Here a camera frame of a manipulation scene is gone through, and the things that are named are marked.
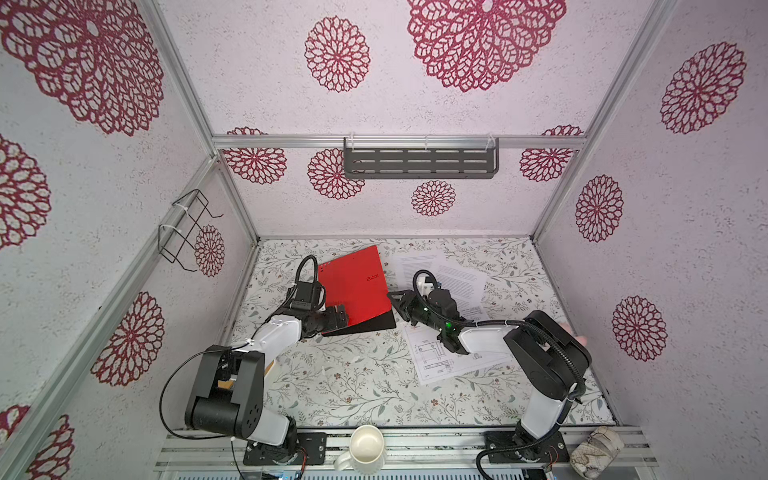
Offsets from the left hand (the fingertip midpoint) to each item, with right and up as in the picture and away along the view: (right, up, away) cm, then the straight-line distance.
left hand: (336, 324), depth 92 cm
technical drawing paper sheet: (+31, -10, -3) cm, 32 cm away
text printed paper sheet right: (+44, +12, +14) cm, 48 cm away
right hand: (+15, +10, -6) cm, 19 cm away
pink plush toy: (+74, -4, -3) cm, 74 cm away
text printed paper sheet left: (+21, +18, +20) cm, 34 cm away
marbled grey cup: (+64, -27, -22) cm, 73 cm away
